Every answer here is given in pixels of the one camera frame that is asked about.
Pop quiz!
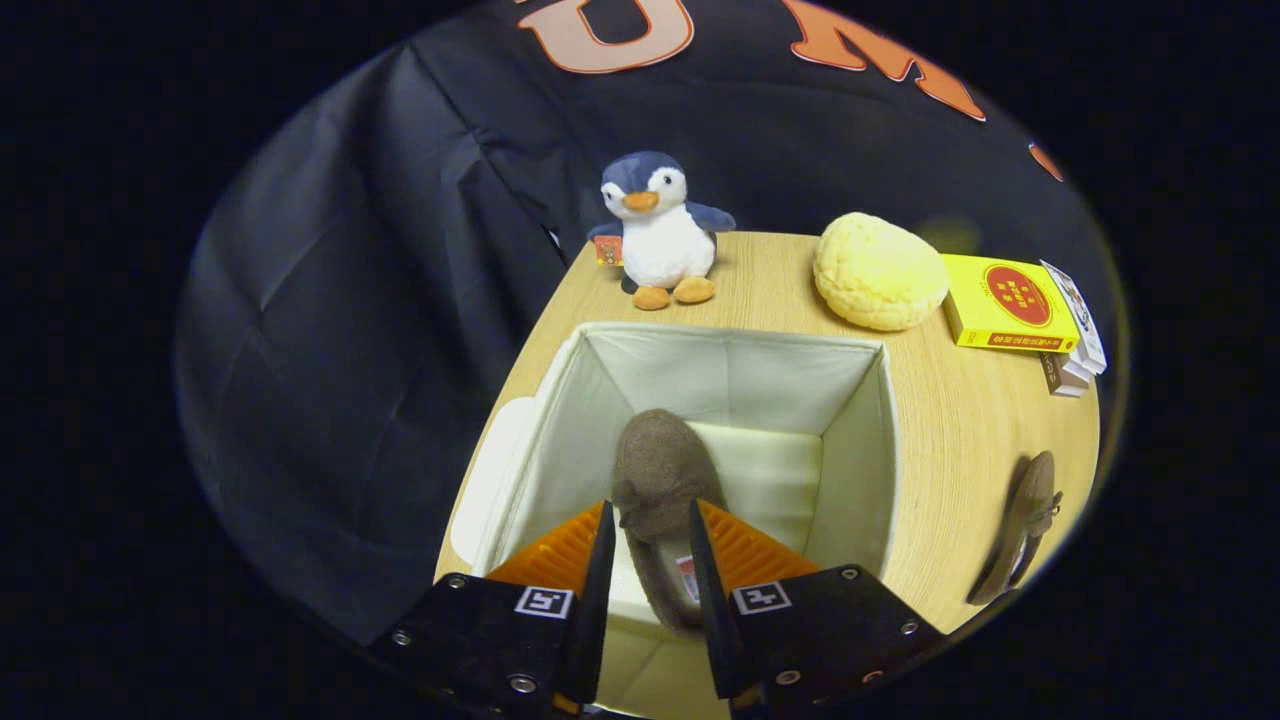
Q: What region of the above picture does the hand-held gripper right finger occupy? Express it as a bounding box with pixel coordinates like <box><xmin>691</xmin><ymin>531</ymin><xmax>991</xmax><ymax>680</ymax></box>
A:
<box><xmin>688</xmin><ymin>498</ymin><xmax>946</xmax><ymax>719</ymax></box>

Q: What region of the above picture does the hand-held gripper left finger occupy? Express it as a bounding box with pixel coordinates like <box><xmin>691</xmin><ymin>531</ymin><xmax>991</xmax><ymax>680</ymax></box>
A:
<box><xmin>368</xmin><ymin>500</ymin><xmax>616</xmax><ymax>719</ymax></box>

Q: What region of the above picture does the brown suede shoe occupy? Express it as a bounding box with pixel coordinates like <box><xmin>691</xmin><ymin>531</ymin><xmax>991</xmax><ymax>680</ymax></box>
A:
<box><xmin>965</xmin><ymin>450</ymin><xmax>1064</xmax><ymax>607</ymax></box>
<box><xmin>610</xmin><ymin>408</ymin><xmax>729</xmax><ymax>636</ymax></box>

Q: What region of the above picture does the cream fabric storage box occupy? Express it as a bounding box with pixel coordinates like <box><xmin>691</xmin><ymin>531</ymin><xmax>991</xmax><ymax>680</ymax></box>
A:
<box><xmin>450</xmin><ymin>320</ymin><xmax>901</xmax><ymax>720</ymax></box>

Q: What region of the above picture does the blue white penguin plush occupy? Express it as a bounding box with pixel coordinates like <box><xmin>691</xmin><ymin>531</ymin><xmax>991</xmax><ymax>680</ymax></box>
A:
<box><xmin>587</xmin><ymin>150</ymin><xmax>737</xmax><ymax>311</ymax></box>

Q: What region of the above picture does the yellow bread-shaped plush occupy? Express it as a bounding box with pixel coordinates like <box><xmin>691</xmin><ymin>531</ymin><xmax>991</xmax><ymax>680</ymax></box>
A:
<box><xmin>812</xmin><ymin>211</ymin><xmax>949</xmax><ymax>332</ymax></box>

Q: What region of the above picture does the brown-spined book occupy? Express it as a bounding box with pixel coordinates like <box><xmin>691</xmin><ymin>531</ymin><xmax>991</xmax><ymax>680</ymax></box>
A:
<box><xmin>1040</xmin><ymin>350</ymin><xmax>1093</xmax><ymax>399</ymax></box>

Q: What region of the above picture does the yellow book with red circle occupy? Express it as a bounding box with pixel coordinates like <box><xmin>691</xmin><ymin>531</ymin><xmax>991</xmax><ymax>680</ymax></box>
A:
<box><xmin>942</xmin><ymin>253</ymin><xmax>1081</xmax><ymax>354</ymax></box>

